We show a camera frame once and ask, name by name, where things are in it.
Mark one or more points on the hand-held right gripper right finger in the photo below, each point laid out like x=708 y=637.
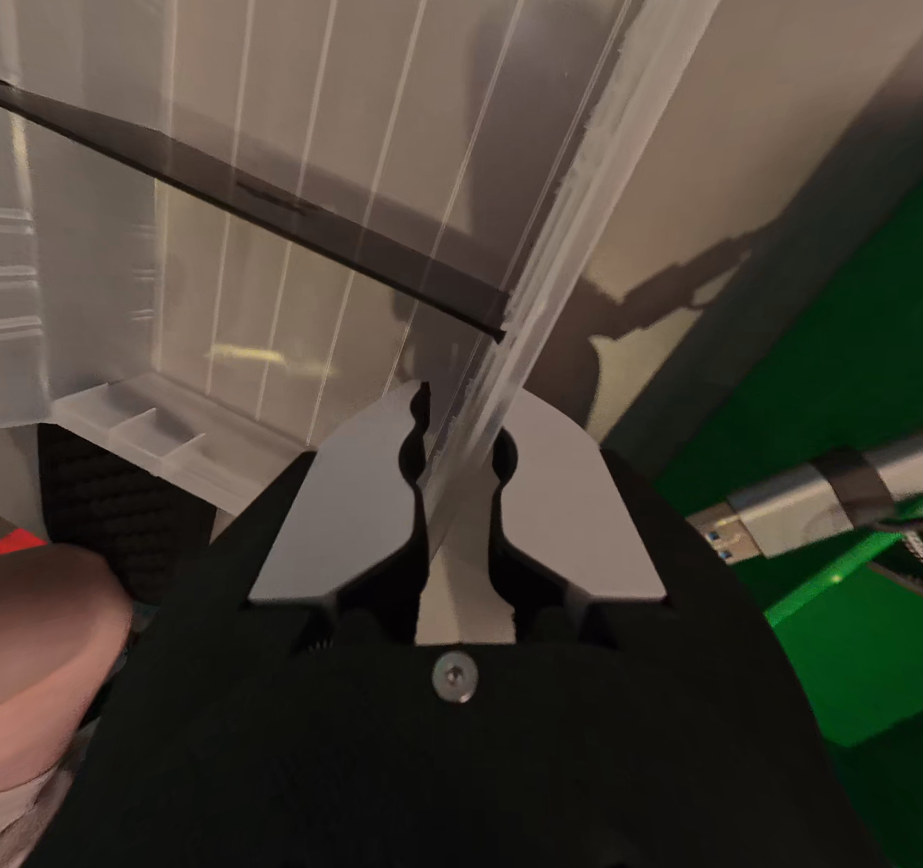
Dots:
x=577 y=522

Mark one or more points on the green plastic bin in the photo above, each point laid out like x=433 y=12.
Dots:
x=829 y=392

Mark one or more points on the black divider strip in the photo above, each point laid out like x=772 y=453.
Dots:
x=288 y=223

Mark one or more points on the black textured wrist rest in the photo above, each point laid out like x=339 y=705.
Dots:
x=108 y=493

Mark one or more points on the clear plastic bin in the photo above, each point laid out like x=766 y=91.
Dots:
x=288 y=89

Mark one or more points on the silver USB hub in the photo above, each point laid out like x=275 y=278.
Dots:
x=779 y=515

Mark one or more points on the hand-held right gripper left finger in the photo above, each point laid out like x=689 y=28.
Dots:
x=346 y=507

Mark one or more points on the person's left forearm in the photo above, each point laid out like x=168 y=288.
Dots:
x=50 y=652

